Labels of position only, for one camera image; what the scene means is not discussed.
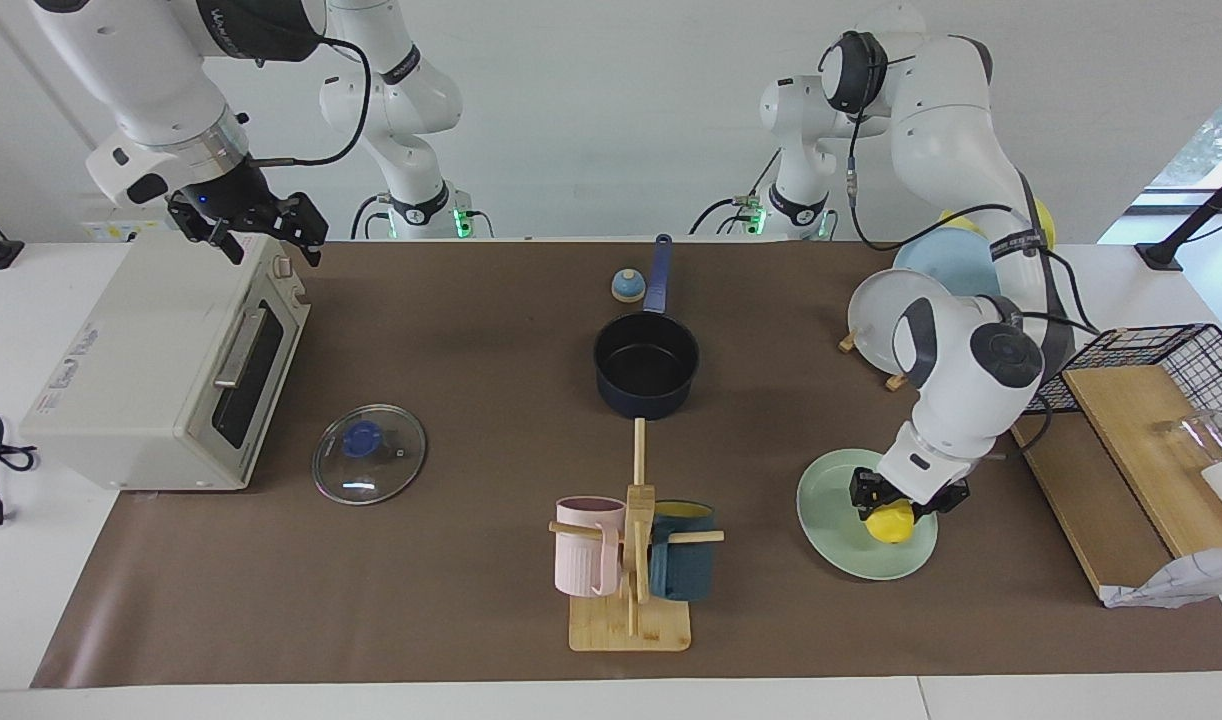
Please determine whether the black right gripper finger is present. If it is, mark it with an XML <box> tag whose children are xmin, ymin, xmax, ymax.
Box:
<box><xmin>169</xmin><ymin>195</ymin><xmax>245</xmax><ymax>265</ymax></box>
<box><xmin>271</xmin><ymin>193</ymin><xmax>329</xmax><ymax>266</ymax></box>

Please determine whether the yellow potato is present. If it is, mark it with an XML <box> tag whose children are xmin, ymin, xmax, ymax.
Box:
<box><xmin>864</xmin><ymin>498</ymin><xmax>918</xmax><ymax>545</ymax></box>

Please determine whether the glass lid blue knob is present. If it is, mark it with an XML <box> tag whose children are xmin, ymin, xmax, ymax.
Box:
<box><xmin>312</xmin><ymin>403</ymin><xmax>427</xmax><ymax>506</ymax></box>

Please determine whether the pale green plate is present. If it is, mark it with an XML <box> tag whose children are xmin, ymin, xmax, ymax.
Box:
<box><xmin>797</xmin><ymin>448</ymin><xmax>940</xmax><ymax>581</ymax></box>

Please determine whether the wooden plate rack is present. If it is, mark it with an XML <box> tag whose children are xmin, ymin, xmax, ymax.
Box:
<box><xmin>839</xmin><ymin>330</ymin><xmax>912</xmax><ymax>391</ymax></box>

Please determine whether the grey plate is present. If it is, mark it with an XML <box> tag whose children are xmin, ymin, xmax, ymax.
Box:
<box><xmin>848</xmin><ymin>268</ymin><xmax>957</xmax><ymax>376</ymax></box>

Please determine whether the light blue plate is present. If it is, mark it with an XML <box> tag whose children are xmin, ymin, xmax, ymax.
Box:
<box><xmin>893</xmin><ymin>232</ymin><xmax>1002</xmax><ymax>299</ymax></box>

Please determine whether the yellow plate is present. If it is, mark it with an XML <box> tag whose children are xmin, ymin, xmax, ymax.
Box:
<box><xmin>939</xmin><ymin>198</ymin><xmax>1057</xmax><ymax>251</ymax></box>

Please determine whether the beige toaster oven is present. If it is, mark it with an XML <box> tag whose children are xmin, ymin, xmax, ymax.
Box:
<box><xmin>19</xmin><ymin>232</ymin><xmax>312</xmax><ymax>491</ymax></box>

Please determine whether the dark teal mug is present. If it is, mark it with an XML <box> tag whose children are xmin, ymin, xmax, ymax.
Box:
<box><xmin>648</xmin><ymin>500</ymin><xmax>717</xmax><ymax>602</ymax></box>

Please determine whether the white crumpled paper sheet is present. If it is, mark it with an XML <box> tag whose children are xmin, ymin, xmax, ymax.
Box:
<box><xmin>1101</xmin><ymin>545</ymin><xmax>1222</xmax><ymax>609</ymax></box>

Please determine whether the clear glass cup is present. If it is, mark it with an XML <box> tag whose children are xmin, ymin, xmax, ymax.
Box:
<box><xmin>1156</xmin><ymin>410</ymin><xmax>1222</xmax><ymax>466</ymax></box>

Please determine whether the wooden mug tree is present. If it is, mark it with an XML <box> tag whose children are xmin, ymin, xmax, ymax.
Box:
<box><xmin>548</xmin><ymin>418</ymin><xmax>725</xmax><ymax>653</ymax></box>

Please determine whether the pink ribbed mug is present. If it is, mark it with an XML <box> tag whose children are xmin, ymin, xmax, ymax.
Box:
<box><xmin>555</xmin><ymin>496</ymin><xmax>628</xmax><ymax>599</ymax></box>

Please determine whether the black angled stand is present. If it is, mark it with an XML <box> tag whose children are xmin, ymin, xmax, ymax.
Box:
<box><xmin>1136</xmin><ymin>160</ymin><xmax>1222</xmax><ymax>273</ymax></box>

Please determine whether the brown table mat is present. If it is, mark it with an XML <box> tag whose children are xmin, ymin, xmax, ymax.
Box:
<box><xmin>31</xmin><ymin>240</ymin><xmax>1222</xmax><ymax>689</ymax></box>

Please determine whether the black base cable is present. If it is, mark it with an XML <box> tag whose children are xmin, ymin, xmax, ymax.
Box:
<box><xmin>349</xmin><ymin>195</ymin><xmax>392</xmax><ymax>241</ymax></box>
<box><xmin>691</xmin><ymin>150</ymin><xmax>772</xmax><ymax>239</ymax></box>

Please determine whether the white wall socket box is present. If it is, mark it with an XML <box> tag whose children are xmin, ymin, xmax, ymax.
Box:
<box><xmin>79</xmin><ymin>195</ymin><xmax>187</xmax><ymax>243</ymax></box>

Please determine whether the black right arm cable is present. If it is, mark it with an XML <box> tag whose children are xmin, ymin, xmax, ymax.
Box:
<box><xmin>241</xmin><ymin>30</ymin><xmax>374</xmax><ymax>169</ymax></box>

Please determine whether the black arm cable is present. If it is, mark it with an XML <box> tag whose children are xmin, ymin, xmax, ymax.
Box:
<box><xmin>241</xmin><ymin>30</ymin><xmax>374</xmax><ymax>169</ymax></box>
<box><xmin>846</xmin><ymin>60</ymin><xmax>1102</xmax><ymax>461</ymax></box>

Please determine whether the wooden shelf with wire sides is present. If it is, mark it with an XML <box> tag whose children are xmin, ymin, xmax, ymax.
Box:
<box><xmin>1004</xmin><ymin>323</ymin><xmax>1222</xmax><ymax>601</ymax></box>

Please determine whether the black pot purple handle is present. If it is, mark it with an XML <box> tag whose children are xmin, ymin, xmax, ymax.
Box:
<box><xmin>593</xmin><ymin>234</ymin><xmax>701</xmax><ymax>420</ymax></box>

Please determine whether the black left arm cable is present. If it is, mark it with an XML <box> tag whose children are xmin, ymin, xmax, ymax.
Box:
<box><xmin>846</xmin><ymin>60</ymin><xmax>1102</xmax><ymax>461</ymax></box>

